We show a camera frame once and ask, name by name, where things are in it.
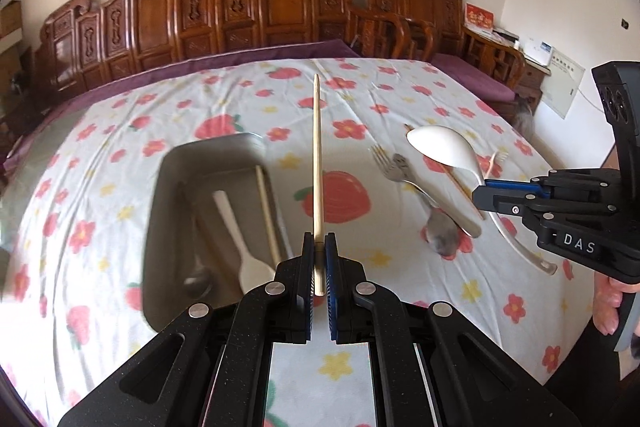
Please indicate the white and blue box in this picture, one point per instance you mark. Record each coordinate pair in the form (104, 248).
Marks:
(539, 52)

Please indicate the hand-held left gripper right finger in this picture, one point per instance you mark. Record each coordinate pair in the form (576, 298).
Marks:
(332, 267)

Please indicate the metal tin box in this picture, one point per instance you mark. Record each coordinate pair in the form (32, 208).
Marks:
(170, 207)

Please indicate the person's right hand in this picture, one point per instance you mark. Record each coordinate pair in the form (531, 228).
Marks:
(607, 307)

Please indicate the white electrical panel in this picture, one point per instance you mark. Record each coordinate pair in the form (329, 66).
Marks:
(562, 82)

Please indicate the grey furry thing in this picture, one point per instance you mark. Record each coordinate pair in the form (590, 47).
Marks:
(524, 117)

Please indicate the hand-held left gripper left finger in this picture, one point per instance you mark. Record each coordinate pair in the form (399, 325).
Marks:
(307, 267)

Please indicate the red card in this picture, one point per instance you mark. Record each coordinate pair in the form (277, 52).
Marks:
(479, 16)

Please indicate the cardboard box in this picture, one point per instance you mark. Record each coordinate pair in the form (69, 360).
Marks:
(10, 17)

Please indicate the strawberry print tablecloth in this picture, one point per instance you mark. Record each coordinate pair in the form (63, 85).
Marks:
(380, 227)

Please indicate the short purple seat cushion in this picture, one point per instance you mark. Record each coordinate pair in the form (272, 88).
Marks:
(470, 72)

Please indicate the small pale fork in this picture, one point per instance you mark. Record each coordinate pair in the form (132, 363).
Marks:
(495, 162)

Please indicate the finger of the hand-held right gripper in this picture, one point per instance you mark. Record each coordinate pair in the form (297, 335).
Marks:
(505, 203)
(515, 186)

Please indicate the clear plastic utensil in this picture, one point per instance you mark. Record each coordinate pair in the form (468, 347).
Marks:
(520, 252)

